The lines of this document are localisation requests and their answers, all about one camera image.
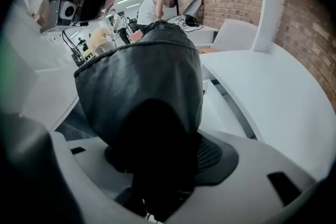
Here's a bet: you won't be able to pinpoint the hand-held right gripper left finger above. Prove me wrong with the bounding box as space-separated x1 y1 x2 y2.
49 131 161 224

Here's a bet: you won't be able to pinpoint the white curved table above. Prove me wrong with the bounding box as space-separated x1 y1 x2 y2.
199 0 332 182

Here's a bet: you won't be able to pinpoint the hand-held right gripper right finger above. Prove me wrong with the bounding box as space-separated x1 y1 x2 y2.
162 130 318 224

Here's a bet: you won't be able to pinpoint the yellow-green plastic object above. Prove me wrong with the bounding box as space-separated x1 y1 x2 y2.
82 49 96 60

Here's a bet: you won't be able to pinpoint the person's left forearm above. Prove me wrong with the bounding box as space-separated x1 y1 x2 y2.
31 0 52 28

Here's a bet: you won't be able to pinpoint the person's blue jeans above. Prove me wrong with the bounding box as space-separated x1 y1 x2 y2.
55 106 99 141

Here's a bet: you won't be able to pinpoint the white plain table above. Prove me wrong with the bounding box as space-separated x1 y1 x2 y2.
181 24 220 45

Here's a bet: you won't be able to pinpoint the grey white office chair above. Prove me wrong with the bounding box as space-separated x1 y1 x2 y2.
212 19 259 52

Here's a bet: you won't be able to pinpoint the person's white shirt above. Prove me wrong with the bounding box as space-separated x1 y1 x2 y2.
5 0 66 71

